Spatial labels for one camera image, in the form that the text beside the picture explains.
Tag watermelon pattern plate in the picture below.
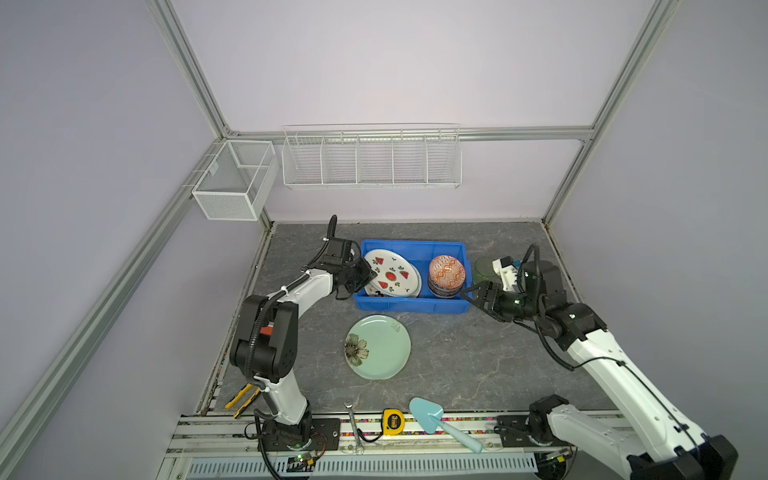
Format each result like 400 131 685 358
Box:
364 249 422 298

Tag blue plastic bin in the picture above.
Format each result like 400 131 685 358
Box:
354 239 473 314

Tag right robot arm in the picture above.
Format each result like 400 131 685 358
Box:
460 244 738 479

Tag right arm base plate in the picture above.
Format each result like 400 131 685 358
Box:
493 414 574 448

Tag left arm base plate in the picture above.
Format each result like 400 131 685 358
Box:
261 418 341 452

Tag yellow handled pliers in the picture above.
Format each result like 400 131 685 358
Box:
225 384 261 419

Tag orange blue patterned bowl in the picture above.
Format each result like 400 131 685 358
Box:
429 255 466 290

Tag white mesh box basket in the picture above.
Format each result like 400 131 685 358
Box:
192 140 279 221

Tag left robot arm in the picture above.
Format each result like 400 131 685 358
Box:
229 215 374 447

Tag teal garden trowel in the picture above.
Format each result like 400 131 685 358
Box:
409 397 483 454

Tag yellow tape measure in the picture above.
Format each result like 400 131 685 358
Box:
381 409 406 436

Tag green pineapple plate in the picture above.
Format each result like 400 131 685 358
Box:
344 314 412 381

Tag red striped bowl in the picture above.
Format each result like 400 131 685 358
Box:
428 280 462 299

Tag white wire shelf basket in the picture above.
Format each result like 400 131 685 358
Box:
282 123 463 189

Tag silver wrench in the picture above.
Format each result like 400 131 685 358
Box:
344 400 365 455

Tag white vent grille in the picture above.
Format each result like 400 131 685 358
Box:
182 453 538 479

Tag green glass cup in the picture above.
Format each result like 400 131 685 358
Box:
473 256 500 284

